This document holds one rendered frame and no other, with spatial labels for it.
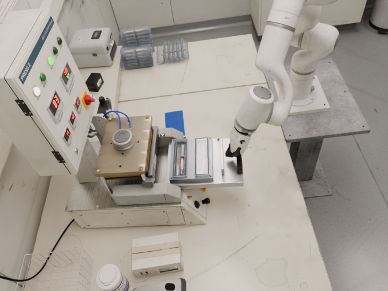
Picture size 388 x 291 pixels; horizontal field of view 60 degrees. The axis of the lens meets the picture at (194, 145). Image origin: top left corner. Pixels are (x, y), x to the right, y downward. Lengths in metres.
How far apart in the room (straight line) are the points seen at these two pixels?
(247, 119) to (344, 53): 2.52
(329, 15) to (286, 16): 2.58
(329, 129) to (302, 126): 0.13
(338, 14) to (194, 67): 1.92
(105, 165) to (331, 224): 1.56
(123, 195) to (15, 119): 0.47
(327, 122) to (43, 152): 1.31
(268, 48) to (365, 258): 1.56
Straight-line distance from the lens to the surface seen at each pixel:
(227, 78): 2.01
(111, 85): 2.06
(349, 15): 3.74
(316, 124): 1.78
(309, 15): 1.38
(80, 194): 1.43
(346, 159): 2.65
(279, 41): 1.08
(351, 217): 2.40
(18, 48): 1.03
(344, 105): 1.91
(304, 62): 1.66
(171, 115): 1.83
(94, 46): 2.14
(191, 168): 1.29
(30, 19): 1.14
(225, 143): 1.38
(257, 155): 1.62
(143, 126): 1.31
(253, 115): 1.09
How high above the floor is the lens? 2.04
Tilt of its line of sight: 50 degrees down
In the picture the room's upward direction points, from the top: 10 degrees counter-clockwise
